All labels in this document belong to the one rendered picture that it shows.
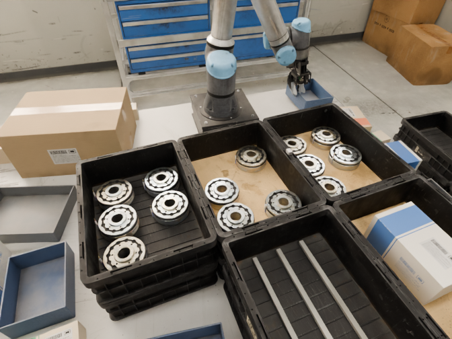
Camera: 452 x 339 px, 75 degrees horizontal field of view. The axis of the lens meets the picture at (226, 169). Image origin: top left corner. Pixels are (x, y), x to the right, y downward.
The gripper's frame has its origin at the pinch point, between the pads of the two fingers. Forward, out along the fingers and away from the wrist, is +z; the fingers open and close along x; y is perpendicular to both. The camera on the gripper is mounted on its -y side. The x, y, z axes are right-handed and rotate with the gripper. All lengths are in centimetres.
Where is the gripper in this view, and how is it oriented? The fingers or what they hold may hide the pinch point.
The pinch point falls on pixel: (296, 93)
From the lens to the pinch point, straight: 154.6
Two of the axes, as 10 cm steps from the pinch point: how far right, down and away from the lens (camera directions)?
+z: 1.3, 6.9, 7.2
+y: 2.4, 6.8, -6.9
